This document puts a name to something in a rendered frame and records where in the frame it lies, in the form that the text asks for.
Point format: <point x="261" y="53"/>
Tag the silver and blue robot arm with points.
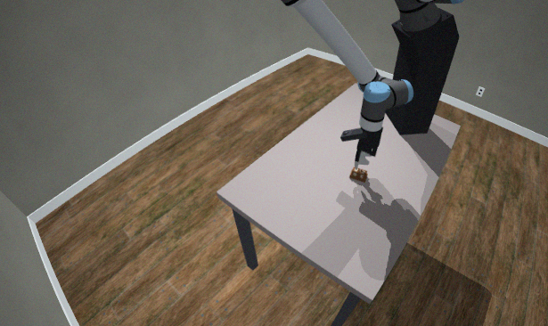
<point x="414" y="16"/>

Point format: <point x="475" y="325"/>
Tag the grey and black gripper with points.
<point x="367" y="146"/>

